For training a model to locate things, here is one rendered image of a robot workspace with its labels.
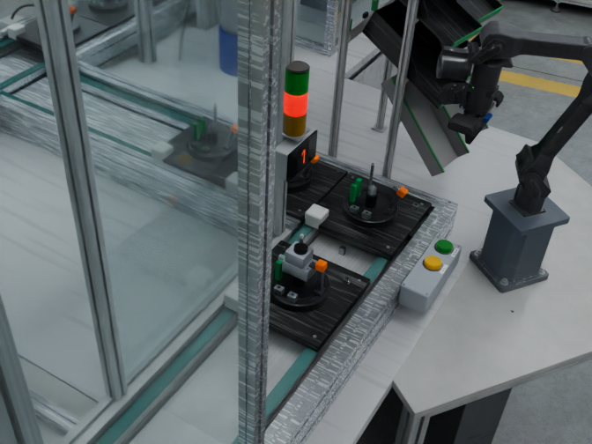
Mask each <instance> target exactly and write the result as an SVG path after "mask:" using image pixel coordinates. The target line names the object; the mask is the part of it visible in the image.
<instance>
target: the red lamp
mask: <svg viewBox="0 0 592 444"><path fill-rule="evenodd" d="M307 97H308V92H307V93H306V94H304V95H301V96H293V95H290V94H288V93H286V92H285V95H284V112H285V114H287V115H289V116H293V117H299V116H303V115H305V114H306V113H307Z"/></svg>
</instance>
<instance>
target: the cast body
mask: <svg viewBox="0 0 592 444"><path fill-rule="evenodd" d="M313 253H314V249H313V248H311V247H309V246H308V245H307V244H305V243H302V242H298V241H295V242H294V243H293V244H292V245H291V246H290V247H289V248H288V249H287V250H286V251H285V255H281V254H280V255H279V256H278V260H280V261H282V271H284V272H286V273H288V274H290V275H292V276H295V277H296V278H299V279H301V280H303V281H306V282H307V281H308V280H309V279H310V278H311V277H312V276H313V275H314V274H315V272H316V270H315V269H312V268H310V267H309V264H310V263H311V262H314V263H317V261H316V260H315V259H313Z"/></svg>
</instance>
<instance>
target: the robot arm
mask: <svg viewBox="0 0 592 444"><path fill-rule="evenodd" d="M467 47H468V48H467V49H466V48H452V47H450V46H443V48H442V51H441V52H440V55H439V57H438V62H437V68H436V78H443V79H452V80H460V81H463V80H467V77H469V76H470V73H471V68H472V64H474V67H473V71H472V75H471V79H470V83H469V84H465V83H448V84H446V85H444V86H443V87H442V88H441V89H440V92H439V97H438V100H440V103H441V104H443V105H447V104H460V105H459V107H460V108H463V109H465V108H466V109H465V110H464V111H463V112H464V114H460V113H457V114H455V115H454V116H453V117H452V118H451V119H450V120H449V121H448V128H449V129H450V130H453V131H456V132H459V133H462V134H464V135H465V143H466V144H471V143H472V141H473V140H474V139H475V138H476V136H477V135H478V133H479V132H480V131H481V130H482V128H483V127H484V126H485V125H486V124H487V123H488V122H489V120H490V119H491V118H492V114H491V113H489V112H490V111H491V109H492V108H493V107H494V103H495V102H494V101H496V107H498V106H499V105H500V103H501V102H502V101H503V98H504V95H503V93H502V92H501V91H498V90H499V87H500V86H499V85H498V82H499V79H500V73H501V70H502V67H504V68H513V63H512V59H511V58H512V57H515V56H521V55H528V56H544V57H553V58H561V59H570V60H579V61H582V62H583V64H584V65H585V67H586V68H587V70H588V73H587V75H586V77H585V78H584V80H583V82H582V85H581V89H580V92H579V94H578V96H577V97H576V98H575V99H574V101H573V102H572V103H571V104H570V106H569V107H568V108H567V109H566V111H565V112H564V113H563V114H562V116H560V118H559V119H558V120H557V121H556V122H555V123H554V124H553V126H552V127H551V128H550V129H549V131H548V132H547V133H546V134H545V136H544V137H543V138H542V139H541V141H540V142H539V143H538V144H535V145H532V146H529V145H528V144H525V145H524V146H523V148H522V150H521V151H520V152H519V153H518V154H516V155H515V156H516V160H515V167H516V172H517V175H518V180H519V183H518V185H517V189H516V191H515V194H514V199H510V200H509V203H510V204H511V205H512V206H514V207H515V209H516V210H518V211H519V212H520V213H521V214H522V215H523V217H529V216H532V215H536V214H539V213H543V212H546V209H545V208H544V207H543V205H544V200H545V198H546V197H547V196H548V195H549V194H550V193H551V188H550V184H549V182H548V178H547V174H548V173H549V172H550V169H551V164H552V161H553V159H554V158H555V156H556V155H557V154H558V153H559V151H560V150H561V149H562V148H563V147H564V146H565V144H566V143H567V142H568V141H569V140H570V138H571V137H572V136H573V135H574V134H575V132H576V131H577V130H578V129H579V128H580V127H581V125H582V124H583V123H584V122H585V121H586V120H587V119H588V118H589V117H590V116H591V114H592V38H591V37H588V36H582V37H578V36H570V35H561V34H552V33H536V32H528V31H524V30H522V29H520V28H518V27H516V26H513V25H510V24H508V23H504V22H501V21H497V20H494V21H490V22H488V23H487V24H486V25H484V26H483V27H482V29H481V31H480V33H479V34H478V35H477V36H476V37H475V38H473V39H472V40H471V41H470V42H469V43H468V44H467ZM479 47H482V49H481V50H480V51H479Z"/></svg>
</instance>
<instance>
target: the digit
mask: <svg viewBox="0 0 592 444"><path fill-rule="evenodd" d="M308 150H309V140H308V141H307V142H306V143H305V144H304V145H303V146H302V147H300V148H299V149H298V164H297V172H298V171H299V170H300V169H301V168H302V167H303V166H305V165H306V163H307V162H308Z"/></svg>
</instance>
